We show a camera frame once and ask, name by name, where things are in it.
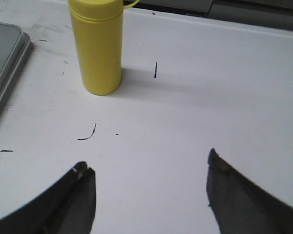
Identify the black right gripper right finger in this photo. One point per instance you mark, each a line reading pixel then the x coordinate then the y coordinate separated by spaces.
pixel 242 207

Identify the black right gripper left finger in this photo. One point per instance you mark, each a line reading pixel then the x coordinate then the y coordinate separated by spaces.
pixel 67 207

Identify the yellow squeeze bottle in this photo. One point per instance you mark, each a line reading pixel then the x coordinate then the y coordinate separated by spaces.
pixel 98 33

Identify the silver digital kitchen scale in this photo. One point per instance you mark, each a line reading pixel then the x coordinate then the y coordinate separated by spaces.
pixel 15 45

